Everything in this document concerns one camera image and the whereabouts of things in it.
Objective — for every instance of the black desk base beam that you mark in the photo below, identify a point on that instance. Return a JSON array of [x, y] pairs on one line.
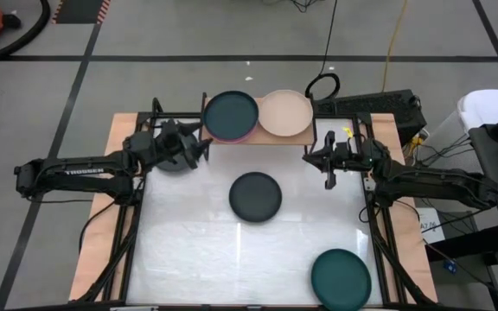
[[469, 244]]

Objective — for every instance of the beige plate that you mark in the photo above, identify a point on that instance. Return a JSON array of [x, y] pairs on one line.
[[285, 113]]

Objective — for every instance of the wooden shelf with black legs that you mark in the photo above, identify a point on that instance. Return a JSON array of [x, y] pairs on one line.
[[292, 140]]

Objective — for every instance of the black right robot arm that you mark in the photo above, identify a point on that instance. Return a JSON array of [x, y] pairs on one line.
[[439, 181]]

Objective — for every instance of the black metal table frame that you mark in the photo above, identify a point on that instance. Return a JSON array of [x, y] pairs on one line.
[[376, 242]]

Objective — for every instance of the yellow plug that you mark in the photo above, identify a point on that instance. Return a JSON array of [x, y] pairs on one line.
[[415, 142]]

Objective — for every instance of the dark teal plate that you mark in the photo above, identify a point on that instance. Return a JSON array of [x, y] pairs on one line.
[[231, 114]]

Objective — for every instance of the black computer case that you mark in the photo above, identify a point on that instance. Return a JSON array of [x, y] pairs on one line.
[[374, 108]]

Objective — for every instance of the white table mat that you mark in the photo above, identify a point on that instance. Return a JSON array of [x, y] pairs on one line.
[[240, 263]]

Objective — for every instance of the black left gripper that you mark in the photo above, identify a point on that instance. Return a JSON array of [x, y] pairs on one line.
[[164, 142]]

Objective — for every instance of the blue connector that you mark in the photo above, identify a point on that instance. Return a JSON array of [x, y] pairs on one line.
[[450, 266]]

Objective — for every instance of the teal green plate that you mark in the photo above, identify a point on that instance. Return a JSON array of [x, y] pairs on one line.
[[341, 280]]

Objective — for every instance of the magenta plate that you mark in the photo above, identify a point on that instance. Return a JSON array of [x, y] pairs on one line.
[[231, 141]]

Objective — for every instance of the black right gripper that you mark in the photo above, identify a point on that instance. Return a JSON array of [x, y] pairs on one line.
[[346, 156]]

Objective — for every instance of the red vacuum cleaner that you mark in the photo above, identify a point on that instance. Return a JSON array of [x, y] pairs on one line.
[[37, 30]]

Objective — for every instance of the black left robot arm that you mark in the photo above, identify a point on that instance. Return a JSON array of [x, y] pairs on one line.
[[80, 173]]

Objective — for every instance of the dark grey plate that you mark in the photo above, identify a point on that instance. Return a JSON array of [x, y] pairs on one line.
[[171, 166], [255, 197]]

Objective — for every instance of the black hazard-striped floor mat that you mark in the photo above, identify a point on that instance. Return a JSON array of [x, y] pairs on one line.
[[78, 10]]

